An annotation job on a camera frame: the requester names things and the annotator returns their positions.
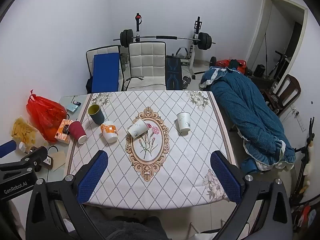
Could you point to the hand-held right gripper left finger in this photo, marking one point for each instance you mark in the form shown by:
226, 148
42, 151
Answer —
92, 178

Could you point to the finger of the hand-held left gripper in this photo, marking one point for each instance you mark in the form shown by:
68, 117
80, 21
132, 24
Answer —
7, 148
35, 158

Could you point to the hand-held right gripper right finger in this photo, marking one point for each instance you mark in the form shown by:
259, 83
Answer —
226, 178

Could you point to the maroon paper cup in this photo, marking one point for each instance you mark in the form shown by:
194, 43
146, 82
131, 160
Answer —
77, 131

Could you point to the orange and white cup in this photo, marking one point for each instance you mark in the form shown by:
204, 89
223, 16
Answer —
109, 130

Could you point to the dark green cup yellow inside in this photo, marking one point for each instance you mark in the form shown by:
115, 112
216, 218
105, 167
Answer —
97, 113

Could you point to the white paper cup with print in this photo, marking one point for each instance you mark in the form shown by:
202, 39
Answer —
137, 128
183, 122

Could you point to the small white capped bottle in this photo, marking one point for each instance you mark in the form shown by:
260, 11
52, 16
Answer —
22, 147

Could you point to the clear bag of yellow chips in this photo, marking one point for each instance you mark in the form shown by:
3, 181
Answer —
22, 131

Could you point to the brown paper sheet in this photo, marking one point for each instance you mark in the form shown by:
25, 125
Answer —
60, 160

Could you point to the orange tissue box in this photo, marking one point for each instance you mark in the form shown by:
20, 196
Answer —
63, 131

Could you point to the red plastic bag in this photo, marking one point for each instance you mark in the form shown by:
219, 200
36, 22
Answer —
45, 118

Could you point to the white diamond floral tablecloth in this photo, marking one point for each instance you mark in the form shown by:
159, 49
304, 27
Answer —
175, 160

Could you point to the small teal box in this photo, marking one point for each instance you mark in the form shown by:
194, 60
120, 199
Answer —
72, 107

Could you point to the teal knitted blanket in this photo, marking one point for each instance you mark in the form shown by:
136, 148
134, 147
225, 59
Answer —
245, 115

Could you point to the dumbbell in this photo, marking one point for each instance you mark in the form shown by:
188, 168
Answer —
187, 81

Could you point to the brown wooden chair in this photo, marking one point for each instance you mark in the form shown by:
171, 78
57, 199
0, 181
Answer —
287, 92

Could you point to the blue folded mat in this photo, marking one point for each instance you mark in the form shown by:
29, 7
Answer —
105, 72

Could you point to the black speaker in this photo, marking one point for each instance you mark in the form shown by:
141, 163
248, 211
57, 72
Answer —
259, 70

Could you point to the black and blue bench pad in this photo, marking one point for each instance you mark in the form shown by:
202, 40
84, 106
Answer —
173, 73

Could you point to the loose black weight plate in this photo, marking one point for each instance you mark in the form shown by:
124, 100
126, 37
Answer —
212, 61

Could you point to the black kick scooter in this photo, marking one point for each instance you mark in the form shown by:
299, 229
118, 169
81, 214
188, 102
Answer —
276, 65

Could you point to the white padded chair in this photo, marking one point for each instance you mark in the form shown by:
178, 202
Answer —
106, 52
147, 62

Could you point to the barbell on rack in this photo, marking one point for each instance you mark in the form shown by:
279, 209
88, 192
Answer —
193, 52

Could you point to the barbell with black plates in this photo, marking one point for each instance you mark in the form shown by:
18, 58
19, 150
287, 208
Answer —
165, 38

